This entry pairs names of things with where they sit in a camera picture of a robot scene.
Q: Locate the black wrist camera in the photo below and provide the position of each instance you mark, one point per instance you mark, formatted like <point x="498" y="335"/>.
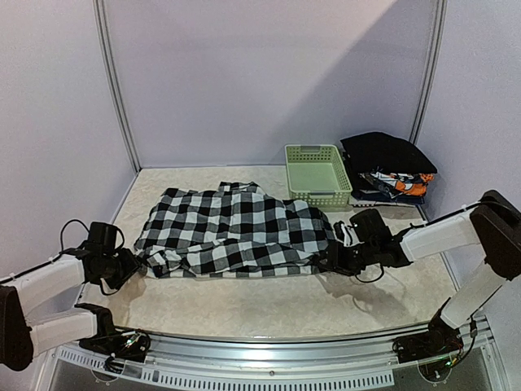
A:
<point x="106" y="236"/>
<point x="365" y="226"/>

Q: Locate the black white patterned garment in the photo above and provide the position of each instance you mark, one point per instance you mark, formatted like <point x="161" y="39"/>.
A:
<point x="234" y="231"/>

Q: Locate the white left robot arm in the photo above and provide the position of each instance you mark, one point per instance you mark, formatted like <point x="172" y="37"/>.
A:
<point x="23" y="338"/>

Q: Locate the corner wall post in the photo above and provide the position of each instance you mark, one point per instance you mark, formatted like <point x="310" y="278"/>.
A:
<point x="433" y="54"/>
<point x="109" y="63"/>

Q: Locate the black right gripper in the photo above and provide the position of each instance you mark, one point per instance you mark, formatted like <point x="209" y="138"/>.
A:
<point x="331" y="257"/>

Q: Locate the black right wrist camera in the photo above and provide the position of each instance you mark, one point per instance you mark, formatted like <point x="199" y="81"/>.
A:
<point x="365" y="226"/>

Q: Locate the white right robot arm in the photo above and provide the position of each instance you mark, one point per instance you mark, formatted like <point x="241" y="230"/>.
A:
<point x="489" y="228"/>

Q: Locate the black t-shirt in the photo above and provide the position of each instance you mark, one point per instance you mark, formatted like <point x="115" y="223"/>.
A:
<point x="381" y="152"/>

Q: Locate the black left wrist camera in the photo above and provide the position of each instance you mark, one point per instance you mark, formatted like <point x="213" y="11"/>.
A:
<point x="106" y="236"/>

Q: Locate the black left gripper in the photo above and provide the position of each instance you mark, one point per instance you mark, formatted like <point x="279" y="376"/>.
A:
<point x="132" y="265"/>

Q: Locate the pale green plastic laundry basket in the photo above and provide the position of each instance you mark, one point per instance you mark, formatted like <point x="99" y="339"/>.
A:
<point x="316" y="174"/>

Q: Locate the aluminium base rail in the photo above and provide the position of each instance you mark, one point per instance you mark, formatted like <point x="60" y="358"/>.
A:
<point x="363" y="362"/>

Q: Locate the left corner wall post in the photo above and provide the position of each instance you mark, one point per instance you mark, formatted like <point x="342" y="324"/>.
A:
<point x="109" y="63"/>

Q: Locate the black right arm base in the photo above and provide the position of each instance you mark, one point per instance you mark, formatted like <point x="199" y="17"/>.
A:
<point x="438" y="339"/>

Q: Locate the dark folded clothes stack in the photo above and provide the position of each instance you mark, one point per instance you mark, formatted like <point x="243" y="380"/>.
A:
<point x="363" y="194"/>

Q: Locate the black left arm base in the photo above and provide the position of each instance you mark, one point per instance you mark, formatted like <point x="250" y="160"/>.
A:
<point x="107" y="340"/>

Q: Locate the right corner wall post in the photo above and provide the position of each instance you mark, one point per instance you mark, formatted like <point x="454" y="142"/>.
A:
<point x="433" y="54"/>

